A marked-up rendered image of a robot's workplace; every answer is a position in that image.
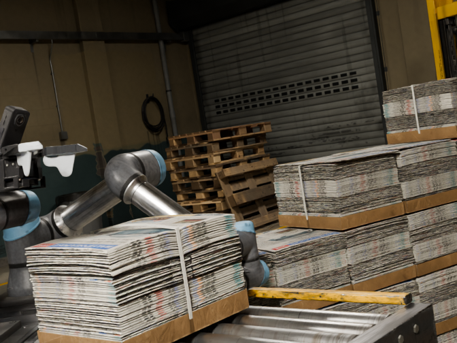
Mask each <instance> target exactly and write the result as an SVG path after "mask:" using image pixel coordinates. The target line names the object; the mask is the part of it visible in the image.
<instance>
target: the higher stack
mask: <svg viewBox="0 0 457 343"><path fill-rule="evenodd" d="M413 85H414V86H413ZM413 85H411V86H406V87H403V88H396V89H392V90H389V91H384V92H382V93H383V96H382V97H383V99H382V100H383V104H384V105H382V106H383V109H384V110H383V111H384V114H383V115H385V116H384V118H385V121H386V127H387V131H388V132H387V134H390V133H401V132H407V131H418V133H420V130H423V129H434V128H440V127H451V126H456V125H457V77H455V78H448V79H443V80H436V81H432V82H427V83H423V84H413ZM449 139H451V141H455V144H456V146H455V147H456V153H455V154H457V137H451V138H445V139H437V140H449ZM425 141H433V140H424V141H417V142H425Z"/></svg>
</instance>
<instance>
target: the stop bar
mask: <svg viewBox="0 0 457 343"><path fill-rule="evenodd" d="M248 297H261V298H275V299H302V300H315V301H342V302H356V303H369V304H396V305H407V304H410V303H411V302H412V295H411V293H391V292H373V291H338V290H320V289H284V288H266V287H252V288H251V289H248Z"/></svg>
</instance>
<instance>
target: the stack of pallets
mask: <svg viewBox="0 0 457 343"><path fill-rule="evenodd" d="M252 127H259V128H260V132H256V133H253V130H252ZM233 131H235V136H233ZM267 132H272V130H271V121H269V122H260V123H254V124H250V125H241V126H236V127H227V128H221V129H212V130H208V131H200V132H196V133H188V134H183V135H176V136H171V137H168V140H169V145H170V147H169V148H166V149H165V152H167V160H164V161H165V165H166V168H167V171H169V174H171V180H170V181H171V183H172V185H173V192H175V194H176V195H177V203H178V204H180V205H181V206H182V207H184V208H185V209H186V206H191V205H192V208H189V209H187V210H188V211H189V212H191V213H192V214H215V213H216V214H230V212H231V209H229V207H228V206H227V204H226V201H225V194H223V193H222V187H221V185H220V184H219V183H218V181H217V178H216V176H215V173H216V172H219V171H221V170H222V169H226V168H230V167H231V164H234V163H236V166H239V165H245V164H248V163H251V160H250V159H259V161H263V160H266V159H270V158H269V157H270V154H265V152H264V146H263V145H264V144H266V143H267V141H266V135H265V134H266V133H267ZM185 137H186V139H187V144H182V140H181V138H185ZM250 138H255V144H248V142H247V139H250ZM227 142H232V145H233V147H227V144H226V143H227ZM204 146H207V150H206V151H204V149H203V147H204ZM182 149H184V150H185V154H183V155H179V152H178V150H182ZM247 149H253V154H251V155H248V156H245V155H244V150H247ZM227 153H230V154H231V157H229V158H226V159H224V157H223V154H227ZM203 158H208V161H204V162H201V159H203ZM178 161H185V165H183V166H179V167H178V164H177V162H178ZM208 169H211V171H207V170H208ZM182 172H189V176H185V177H182ZM210 180H213V181H210ZM189 182H191V186H188V187H185V183H189ZM190 193H195V194H196V196H194V197H189V198H188V194H190ZM212 199H213V200H212ZM210 200H211V201H210Z"/></svg>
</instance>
